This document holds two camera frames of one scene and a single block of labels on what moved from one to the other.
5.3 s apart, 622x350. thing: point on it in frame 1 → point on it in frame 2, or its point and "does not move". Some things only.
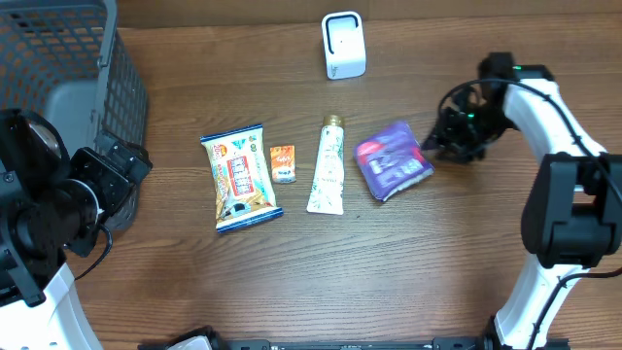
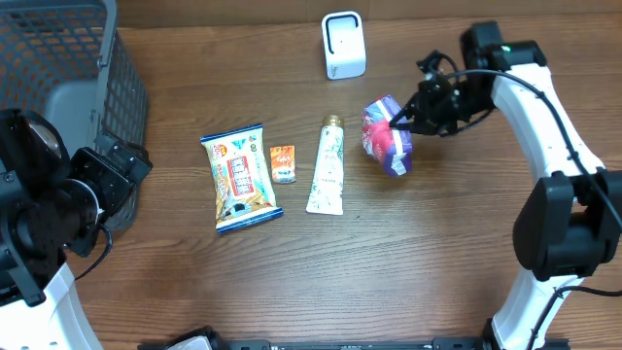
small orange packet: [283, 163] does not move
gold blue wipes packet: [241, 183] does not move
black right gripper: [442, 134] → [423, 117]
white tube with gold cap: [328, 191] does not move
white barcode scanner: [344, 45] does not move
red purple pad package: [392, 159] → [391, 146]
